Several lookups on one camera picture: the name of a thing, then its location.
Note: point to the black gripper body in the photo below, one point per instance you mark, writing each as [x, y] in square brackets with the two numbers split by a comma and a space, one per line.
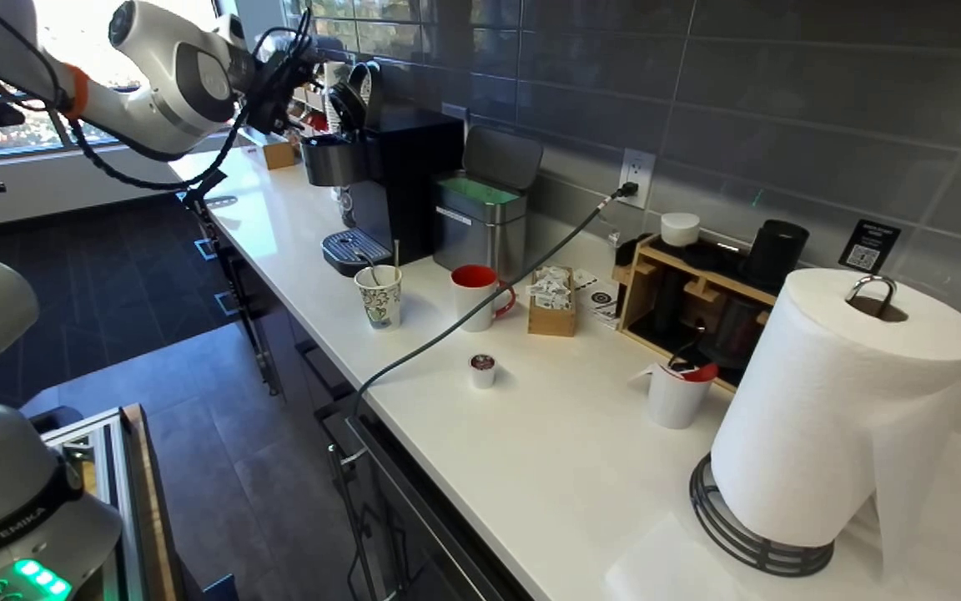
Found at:
[283, 62]

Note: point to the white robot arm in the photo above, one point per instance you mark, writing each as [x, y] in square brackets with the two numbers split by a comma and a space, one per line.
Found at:
[50, 532]

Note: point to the black silver Keurig coffeemaker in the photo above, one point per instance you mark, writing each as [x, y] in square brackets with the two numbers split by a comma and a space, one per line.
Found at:
[387, 184]

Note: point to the patterned paper cup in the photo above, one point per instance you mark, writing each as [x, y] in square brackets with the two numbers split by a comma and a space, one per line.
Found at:
[383, 293]

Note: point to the white cup red rim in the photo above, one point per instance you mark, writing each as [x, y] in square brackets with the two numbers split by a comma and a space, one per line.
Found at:
[474, 293]

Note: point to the small coffee pod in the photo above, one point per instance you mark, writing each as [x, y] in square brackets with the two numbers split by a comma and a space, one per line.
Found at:
[481, 367]

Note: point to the brown sugar packet box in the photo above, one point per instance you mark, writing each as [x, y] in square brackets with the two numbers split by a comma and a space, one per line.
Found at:
[555, 300]

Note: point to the wooden condiment organizer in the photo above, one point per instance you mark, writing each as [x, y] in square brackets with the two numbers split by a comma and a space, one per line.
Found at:
[687, 300]

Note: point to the white cup with utensils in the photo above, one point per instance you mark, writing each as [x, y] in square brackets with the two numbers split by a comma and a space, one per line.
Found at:
[677, 396]

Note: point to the white paper towel roll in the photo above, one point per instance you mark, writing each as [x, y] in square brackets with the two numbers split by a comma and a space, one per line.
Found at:
[845, 400]

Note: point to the black paper towel holder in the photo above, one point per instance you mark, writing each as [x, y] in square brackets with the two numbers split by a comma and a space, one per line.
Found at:
[739, 538]

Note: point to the white wall outlet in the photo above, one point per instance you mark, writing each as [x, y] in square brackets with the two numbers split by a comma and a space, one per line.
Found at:
[636, 179]

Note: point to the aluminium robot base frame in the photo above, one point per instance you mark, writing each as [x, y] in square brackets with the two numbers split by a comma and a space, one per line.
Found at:
[118, 464]

